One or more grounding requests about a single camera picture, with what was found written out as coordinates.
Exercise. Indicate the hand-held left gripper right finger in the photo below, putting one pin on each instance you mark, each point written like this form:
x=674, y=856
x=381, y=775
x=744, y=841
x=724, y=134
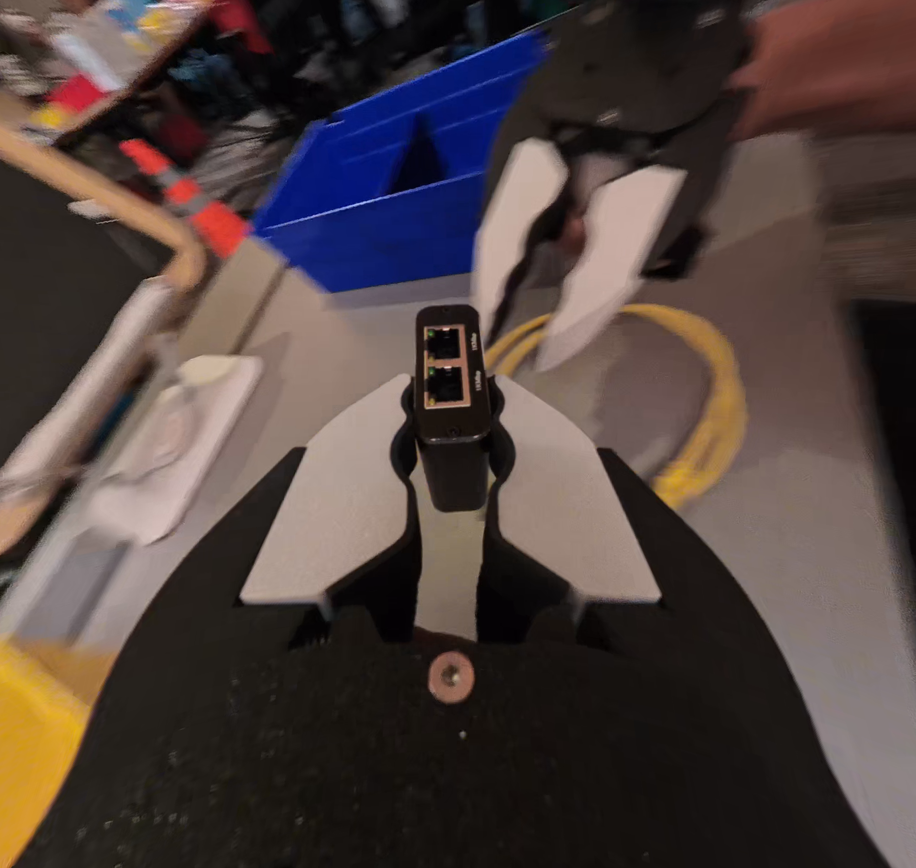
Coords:
x=572, y=510

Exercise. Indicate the blue plastic bin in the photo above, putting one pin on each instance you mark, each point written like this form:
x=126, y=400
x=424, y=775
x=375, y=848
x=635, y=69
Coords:
x=386, y=238

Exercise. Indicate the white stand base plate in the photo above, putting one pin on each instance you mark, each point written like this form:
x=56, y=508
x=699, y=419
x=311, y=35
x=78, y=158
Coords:
x=193, y=439

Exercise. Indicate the person's right forearm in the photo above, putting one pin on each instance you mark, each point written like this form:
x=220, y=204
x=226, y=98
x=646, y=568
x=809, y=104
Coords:
x=837, y=59

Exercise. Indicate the black ethernet port adapter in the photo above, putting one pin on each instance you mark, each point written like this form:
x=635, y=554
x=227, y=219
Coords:
x=454, y=467

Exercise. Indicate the person's black clothing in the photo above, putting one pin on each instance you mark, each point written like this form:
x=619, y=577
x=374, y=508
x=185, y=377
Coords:
x=887, y=396

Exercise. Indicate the black bin divider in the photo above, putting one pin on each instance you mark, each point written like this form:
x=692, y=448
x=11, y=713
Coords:
x=419, y=160

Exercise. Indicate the orange traffic cone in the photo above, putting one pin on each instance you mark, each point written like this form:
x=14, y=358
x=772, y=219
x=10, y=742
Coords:
x=207, y=220

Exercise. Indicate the yellow plastic bin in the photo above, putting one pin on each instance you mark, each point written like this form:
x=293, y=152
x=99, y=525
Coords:
x=36, y=739

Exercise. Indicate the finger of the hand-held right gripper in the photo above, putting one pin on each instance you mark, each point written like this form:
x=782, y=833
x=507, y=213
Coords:
x=622, y=238
x=512, y=224

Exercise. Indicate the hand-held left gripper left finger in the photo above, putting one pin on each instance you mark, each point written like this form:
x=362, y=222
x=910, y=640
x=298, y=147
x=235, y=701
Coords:
x=336, y=510

